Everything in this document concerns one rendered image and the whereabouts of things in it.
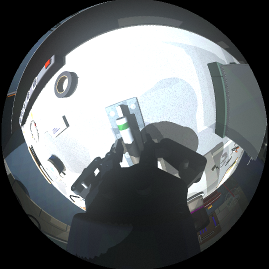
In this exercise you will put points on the grey tape roll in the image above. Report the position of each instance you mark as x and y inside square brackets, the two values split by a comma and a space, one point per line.
[69, 84]

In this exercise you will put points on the black yellow ruler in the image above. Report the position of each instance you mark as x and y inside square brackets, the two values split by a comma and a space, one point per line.
[38, 162]

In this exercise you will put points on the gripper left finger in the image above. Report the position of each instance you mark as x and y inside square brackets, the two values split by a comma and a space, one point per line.
[98, 166]

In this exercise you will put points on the grey pin stand plate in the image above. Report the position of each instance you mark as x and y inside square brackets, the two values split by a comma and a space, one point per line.
[137, 113]

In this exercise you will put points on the white go-gauge pin green band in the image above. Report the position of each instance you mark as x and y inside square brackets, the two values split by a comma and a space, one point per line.
[125, 130]

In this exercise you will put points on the grey spanner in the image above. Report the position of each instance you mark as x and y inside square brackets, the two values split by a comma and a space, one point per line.
[223, 157]

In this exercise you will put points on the green duct frame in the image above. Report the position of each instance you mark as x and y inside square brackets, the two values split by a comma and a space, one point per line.
[218, 98]

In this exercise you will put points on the small black block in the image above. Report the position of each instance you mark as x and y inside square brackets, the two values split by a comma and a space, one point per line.
[65, 121]

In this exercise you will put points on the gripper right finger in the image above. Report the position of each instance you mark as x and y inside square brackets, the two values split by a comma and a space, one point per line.
[185, 156]

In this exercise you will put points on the dark blue round tin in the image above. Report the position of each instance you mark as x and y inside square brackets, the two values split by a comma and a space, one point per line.
[56, 164]

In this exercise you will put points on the white round dial gauge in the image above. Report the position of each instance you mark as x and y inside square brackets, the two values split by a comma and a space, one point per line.
[34, 131]

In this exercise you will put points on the grey power strip red switch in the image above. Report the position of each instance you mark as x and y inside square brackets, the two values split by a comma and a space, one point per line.
[40, 79]

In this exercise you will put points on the white card blue lines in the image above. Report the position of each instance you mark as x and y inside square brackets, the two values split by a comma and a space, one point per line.
[57, 130]

